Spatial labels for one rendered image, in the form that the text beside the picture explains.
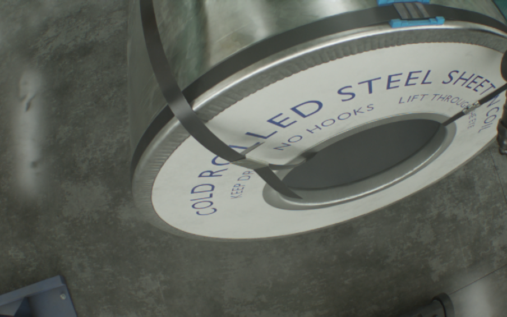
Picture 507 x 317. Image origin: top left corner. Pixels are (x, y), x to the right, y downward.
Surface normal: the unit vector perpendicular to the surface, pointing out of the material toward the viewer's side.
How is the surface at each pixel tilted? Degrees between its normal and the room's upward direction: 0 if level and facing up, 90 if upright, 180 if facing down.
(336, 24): 15
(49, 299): 0
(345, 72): 90
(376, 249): 0
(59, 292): 0
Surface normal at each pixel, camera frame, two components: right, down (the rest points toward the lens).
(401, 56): 0.22, 0.90
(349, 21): -0.26, -0.31
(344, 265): -0.04, -0.37
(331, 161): 0.17, -0.41
